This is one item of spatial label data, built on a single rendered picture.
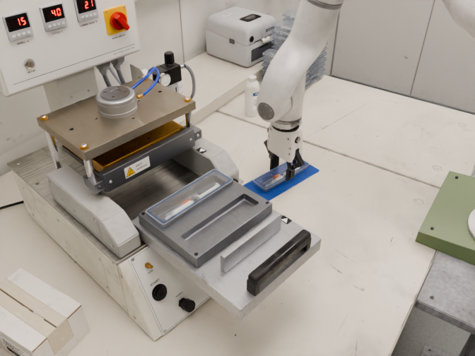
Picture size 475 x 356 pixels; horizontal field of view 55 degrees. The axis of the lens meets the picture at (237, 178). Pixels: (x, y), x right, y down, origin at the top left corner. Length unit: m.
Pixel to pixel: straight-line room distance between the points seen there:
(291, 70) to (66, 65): 0.49
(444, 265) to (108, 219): 0.78
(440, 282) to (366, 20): 2.43
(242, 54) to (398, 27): 1.61
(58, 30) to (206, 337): 0.69
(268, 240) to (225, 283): 0.13
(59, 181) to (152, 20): 0.96
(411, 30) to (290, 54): 2.23
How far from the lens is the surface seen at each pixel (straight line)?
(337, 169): 1.42
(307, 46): 1.09
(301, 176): 1.37
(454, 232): 1.24
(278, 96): 1.08
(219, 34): 1.94
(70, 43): 1.04
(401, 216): 1.30
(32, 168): 1.19
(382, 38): 3.34
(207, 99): 1.67
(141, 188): 1.05
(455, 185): 1.39
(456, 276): 1.19
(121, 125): 0.93
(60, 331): 0.96
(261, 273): 0.75
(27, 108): 1.53
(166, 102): 0.99
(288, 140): 1.23
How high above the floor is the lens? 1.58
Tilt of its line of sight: 38 degrees down
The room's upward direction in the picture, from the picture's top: straight up
